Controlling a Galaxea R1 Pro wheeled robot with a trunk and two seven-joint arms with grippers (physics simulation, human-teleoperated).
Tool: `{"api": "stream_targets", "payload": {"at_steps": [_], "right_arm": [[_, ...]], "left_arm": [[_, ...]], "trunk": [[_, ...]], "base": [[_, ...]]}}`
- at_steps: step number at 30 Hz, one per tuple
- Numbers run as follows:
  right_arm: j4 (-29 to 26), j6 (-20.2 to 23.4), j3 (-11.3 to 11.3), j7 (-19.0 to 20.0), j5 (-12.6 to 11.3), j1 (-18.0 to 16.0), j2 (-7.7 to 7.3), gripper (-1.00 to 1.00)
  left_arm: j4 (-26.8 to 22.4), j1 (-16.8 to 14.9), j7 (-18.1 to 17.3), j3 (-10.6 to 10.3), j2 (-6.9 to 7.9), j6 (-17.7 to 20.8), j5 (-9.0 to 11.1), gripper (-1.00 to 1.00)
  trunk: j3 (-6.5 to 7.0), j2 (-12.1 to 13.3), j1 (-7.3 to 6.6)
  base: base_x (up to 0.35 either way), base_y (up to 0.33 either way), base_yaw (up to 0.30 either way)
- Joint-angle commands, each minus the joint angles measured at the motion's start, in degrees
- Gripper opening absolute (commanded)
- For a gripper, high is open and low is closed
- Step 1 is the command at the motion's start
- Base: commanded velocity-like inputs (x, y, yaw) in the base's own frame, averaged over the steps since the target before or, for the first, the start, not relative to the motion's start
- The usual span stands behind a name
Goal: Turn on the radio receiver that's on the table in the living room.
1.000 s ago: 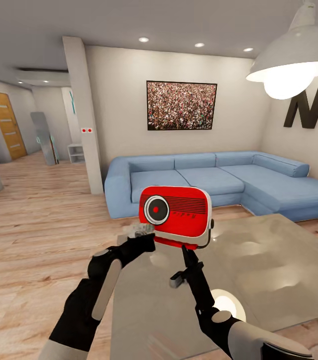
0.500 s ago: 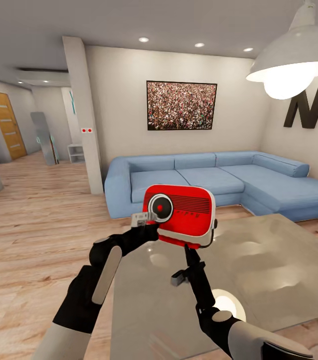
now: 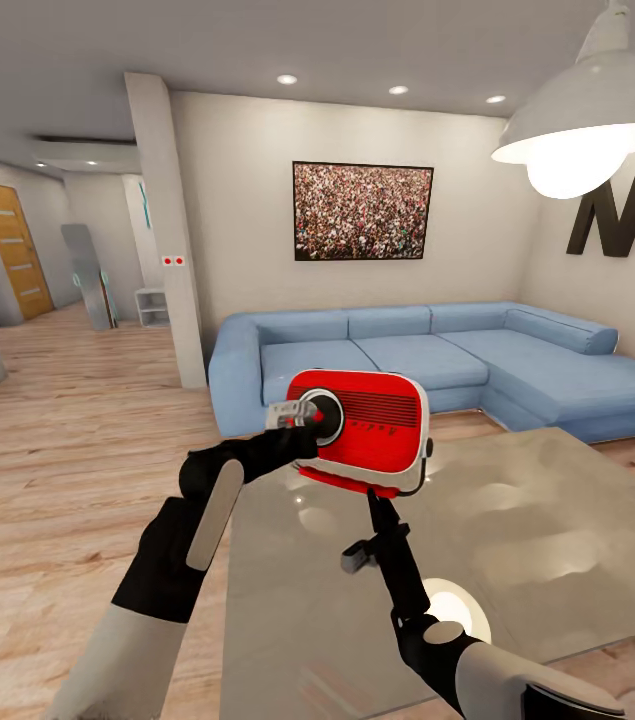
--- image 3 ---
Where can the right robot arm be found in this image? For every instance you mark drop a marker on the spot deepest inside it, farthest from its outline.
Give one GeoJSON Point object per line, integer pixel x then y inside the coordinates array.
{"type": "Point", "coordinates": [479, 680]}

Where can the picture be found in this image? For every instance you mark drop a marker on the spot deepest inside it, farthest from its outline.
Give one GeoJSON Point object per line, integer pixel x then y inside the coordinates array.
{"type": "Point", "coordinates": [345, 211]}

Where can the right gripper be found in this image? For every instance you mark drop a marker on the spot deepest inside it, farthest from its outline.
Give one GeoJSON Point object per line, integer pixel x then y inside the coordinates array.
{"type": "Point", "coordinates": [390, 545]}

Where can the radio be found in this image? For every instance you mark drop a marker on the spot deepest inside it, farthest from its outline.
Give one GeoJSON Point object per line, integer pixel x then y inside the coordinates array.
{"type": "Point", "coordinates": [375, 421]}

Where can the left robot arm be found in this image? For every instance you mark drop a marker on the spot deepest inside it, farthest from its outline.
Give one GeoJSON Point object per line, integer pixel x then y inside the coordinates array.
{"type": "Point", "coordinates": [125, 669]}

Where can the room light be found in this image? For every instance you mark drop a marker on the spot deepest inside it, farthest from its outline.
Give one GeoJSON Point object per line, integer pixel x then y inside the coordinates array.
{"type": "Point", "coordinates": [597, 90]}

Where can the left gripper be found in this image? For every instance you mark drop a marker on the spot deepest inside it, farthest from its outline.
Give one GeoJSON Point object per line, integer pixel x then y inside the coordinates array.
{"type": "Point", "coordinates": [289, 445]}

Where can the decorative sign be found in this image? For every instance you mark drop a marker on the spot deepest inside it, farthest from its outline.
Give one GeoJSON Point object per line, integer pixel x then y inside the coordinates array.
{"type": "Point", "coordinates": [617, 235]}

